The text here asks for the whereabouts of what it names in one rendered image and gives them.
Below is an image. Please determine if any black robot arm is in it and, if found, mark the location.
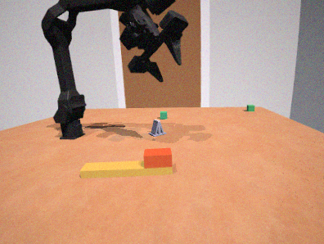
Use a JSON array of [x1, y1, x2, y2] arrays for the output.
[[41, 0, 175, 139]]

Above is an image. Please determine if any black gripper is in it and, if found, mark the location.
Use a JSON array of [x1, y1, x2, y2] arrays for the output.
[[128, 11, 188, 82]]

